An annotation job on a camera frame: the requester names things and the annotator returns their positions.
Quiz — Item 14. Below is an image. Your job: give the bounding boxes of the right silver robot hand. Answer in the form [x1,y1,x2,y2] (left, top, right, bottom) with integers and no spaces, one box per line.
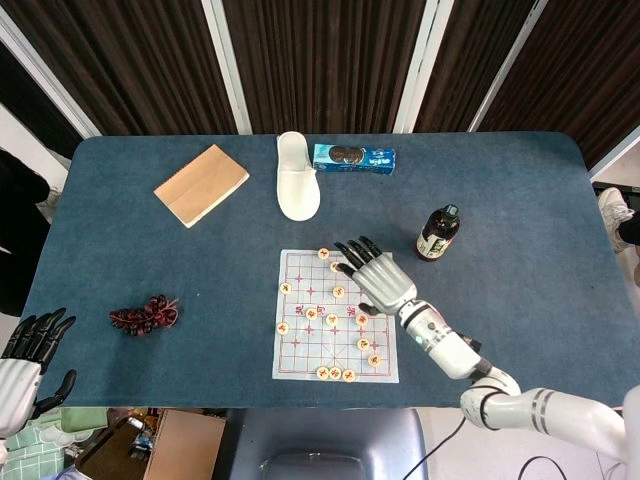
[333,235,418,317]

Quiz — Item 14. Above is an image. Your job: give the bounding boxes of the black cable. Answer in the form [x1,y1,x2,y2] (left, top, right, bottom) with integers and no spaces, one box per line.
[516,453,626,480]
[405,414,468,480]

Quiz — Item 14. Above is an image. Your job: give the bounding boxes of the white slipper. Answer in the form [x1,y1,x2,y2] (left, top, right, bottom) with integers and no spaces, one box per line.
[276,131,322,222]

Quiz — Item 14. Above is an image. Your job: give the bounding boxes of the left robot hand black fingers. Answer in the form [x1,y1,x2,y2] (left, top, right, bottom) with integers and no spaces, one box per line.
[0,307,78,442]

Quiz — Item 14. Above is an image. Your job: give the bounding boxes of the black trouser leg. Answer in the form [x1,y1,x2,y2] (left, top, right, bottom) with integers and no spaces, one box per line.
[616,208,640,287]

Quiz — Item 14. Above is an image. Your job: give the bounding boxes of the paper Chinese chess board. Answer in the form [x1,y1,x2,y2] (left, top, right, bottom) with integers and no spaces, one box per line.
[271,248,401,385]

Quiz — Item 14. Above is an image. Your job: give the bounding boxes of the brown cardboard box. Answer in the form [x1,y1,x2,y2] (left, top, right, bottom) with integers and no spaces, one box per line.
[143,408,228,480]

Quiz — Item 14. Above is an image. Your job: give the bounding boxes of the person in black clothes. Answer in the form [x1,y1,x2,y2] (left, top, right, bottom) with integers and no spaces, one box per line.
[0,148,52,317]

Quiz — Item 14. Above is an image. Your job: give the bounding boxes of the blue grey chair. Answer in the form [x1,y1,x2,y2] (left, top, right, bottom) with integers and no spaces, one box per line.
[226,407,432,480]

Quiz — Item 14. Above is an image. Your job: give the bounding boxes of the brown kraft notebook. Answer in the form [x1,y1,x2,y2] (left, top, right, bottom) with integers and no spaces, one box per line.
[152,143,251,230]

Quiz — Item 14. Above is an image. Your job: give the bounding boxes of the dark brown glass bottle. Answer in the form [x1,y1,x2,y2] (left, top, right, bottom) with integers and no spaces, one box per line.
[415,202,462,263]

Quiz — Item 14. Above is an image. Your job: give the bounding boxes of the blue cookie box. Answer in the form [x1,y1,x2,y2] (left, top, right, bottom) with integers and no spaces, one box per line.
[312,143,399,178]

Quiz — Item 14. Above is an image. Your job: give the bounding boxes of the dark red grape bunch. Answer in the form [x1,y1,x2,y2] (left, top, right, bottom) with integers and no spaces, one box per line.
[108,294,181,337]

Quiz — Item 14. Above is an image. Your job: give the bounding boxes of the white sneaker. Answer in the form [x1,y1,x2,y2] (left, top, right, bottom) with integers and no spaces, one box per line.
[596,186,637,254]

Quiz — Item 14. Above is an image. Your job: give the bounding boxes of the green checked cloth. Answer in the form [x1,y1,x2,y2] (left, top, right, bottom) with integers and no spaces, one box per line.
[0,407,109,480]

